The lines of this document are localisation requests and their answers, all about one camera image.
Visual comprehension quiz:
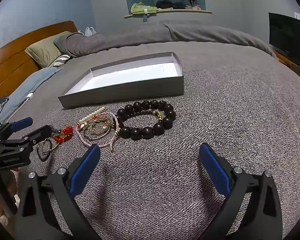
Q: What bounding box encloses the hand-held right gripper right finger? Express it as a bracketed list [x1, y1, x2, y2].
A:
[199, 142, 283, 240]

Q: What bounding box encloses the grey duvet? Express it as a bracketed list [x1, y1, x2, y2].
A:
[54, 21, 278, 58]

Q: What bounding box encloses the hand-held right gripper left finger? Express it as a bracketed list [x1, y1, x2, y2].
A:
[16, 144, 102, 240]

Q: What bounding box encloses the light blue blanket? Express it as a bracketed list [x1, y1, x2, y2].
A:
[0, 67, 64, 128]

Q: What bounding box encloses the black television screen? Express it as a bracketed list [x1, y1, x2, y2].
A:
[269, 12, 300, 58]

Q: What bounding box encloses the olive green pillow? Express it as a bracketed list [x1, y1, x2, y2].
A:
[24, 31, 72, 68]

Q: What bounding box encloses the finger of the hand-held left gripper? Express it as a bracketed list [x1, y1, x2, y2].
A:
[0, 117, 33, 137]
[2, 125, 53, 153]

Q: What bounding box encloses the gold wreath hair clip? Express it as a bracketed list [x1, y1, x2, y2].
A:
[84, 116, 115, 136]

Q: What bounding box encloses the pink braided cord bracelet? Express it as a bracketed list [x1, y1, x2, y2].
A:
[76, 112, 122, 153]

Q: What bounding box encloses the wooden window sill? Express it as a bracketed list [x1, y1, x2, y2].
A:
[124, 9, 212, 18]

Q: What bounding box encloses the grey shallow cardboard box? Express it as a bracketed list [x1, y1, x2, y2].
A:
[57, 52, 184, 109]

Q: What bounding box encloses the red bead bracelet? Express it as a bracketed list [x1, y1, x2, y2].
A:
[52, 126, 74, 144]

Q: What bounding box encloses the wooden headboard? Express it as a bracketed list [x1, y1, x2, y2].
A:
[0, 21, 78, 115]

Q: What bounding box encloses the large dark bead bracelet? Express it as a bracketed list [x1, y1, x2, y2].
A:
[114, 100, 177, 140]

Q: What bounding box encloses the wooden television stand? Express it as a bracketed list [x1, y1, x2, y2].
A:
[274, 50, 300, 78]

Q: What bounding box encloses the pearl hair clip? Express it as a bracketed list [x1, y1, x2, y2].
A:
[76, 107, 107, 128]

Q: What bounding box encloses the light green cloth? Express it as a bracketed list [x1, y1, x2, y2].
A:
[130, 2, 157, 15]

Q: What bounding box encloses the striped pillow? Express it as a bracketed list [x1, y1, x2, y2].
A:
[50, 54, 72, 67]

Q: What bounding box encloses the person's left hand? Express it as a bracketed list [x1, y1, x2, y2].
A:
[0, 169, 19, 218]

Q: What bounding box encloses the black hair tie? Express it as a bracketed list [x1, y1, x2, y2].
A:
[36, 140, 53, 162]

